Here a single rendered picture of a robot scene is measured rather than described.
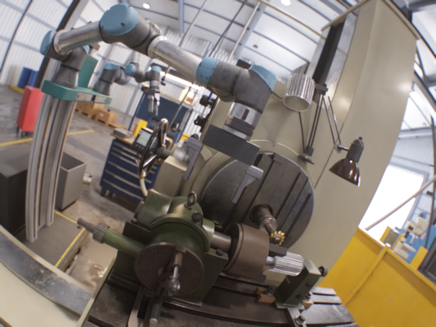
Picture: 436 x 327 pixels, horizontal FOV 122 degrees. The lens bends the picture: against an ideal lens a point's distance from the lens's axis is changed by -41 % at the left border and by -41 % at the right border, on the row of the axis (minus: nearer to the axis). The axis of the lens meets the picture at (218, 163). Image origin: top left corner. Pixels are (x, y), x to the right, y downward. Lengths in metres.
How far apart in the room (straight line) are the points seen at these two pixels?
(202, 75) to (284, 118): 0.59
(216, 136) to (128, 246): 0.37
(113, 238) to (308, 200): 0.84
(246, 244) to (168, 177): 0.43
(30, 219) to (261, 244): 1.46
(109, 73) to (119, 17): 0.85
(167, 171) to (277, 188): 0.48
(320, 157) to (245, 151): 0.70
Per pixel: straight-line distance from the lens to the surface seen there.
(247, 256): 0.68
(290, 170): 0.92
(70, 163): 2.84
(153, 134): 1.04
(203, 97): 1.21
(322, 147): 1.12
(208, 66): 0.52
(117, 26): 0.69
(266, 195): 0.92
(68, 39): 0.92
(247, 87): 0.49
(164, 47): 0.74
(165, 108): 3.14
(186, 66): 0.68
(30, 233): 1.72
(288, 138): 1.02
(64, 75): 1.08
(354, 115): 1.25
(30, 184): 1.49
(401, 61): 1.73
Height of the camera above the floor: 1.56
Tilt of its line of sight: 9 degrees down
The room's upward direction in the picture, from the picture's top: 25 degrees clockwise
